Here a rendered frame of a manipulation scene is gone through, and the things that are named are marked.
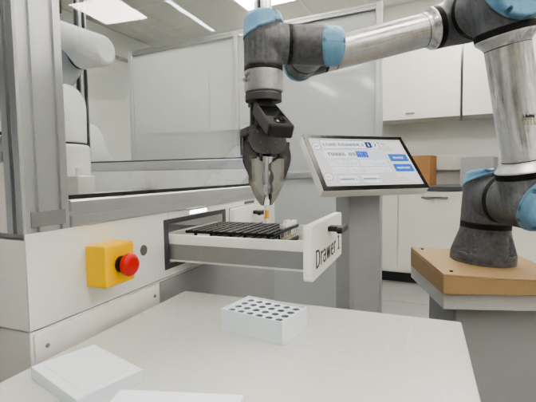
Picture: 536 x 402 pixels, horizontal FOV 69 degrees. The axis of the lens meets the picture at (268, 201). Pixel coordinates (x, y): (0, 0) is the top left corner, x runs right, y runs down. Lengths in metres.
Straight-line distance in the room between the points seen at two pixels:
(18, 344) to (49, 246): 0.15
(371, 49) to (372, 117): 1.62
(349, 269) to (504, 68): 1.11
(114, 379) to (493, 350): 0.84
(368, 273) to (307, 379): 1.31
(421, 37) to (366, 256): 1.07
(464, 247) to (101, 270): 0.82
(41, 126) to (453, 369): 0.68
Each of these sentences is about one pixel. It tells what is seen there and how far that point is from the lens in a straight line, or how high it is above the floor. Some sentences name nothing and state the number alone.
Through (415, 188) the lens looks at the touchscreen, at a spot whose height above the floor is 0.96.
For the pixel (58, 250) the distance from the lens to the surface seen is 0.71.
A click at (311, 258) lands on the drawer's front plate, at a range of 0.76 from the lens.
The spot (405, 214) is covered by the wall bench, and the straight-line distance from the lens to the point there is 3.81.
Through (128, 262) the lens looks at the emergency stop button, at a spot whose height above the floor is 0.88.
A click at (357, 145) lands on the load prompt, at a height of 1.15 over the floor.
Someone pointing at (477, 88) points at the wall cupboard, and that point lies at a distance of 4.18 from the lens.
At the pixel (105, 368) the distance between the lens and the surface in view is 0.60.
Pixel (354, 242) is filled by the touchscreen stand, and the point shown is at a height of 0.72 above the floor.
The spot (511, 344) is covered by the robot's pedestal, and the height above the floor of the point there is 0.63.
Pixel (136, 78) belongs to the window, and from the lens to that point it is 0.89.
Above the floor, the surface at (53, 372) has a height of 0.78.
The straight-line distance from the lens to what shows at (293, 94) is 2.74.
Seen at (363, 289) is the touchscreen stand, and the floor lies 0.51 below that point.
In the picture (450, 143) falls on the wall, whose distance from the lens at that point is 4.48.
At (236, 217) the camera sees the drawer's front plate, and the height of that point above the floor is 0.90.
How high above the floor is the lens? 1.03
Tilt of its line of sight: 4 degrees down
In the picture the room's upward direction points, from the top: 1 degrees counter-clockwise
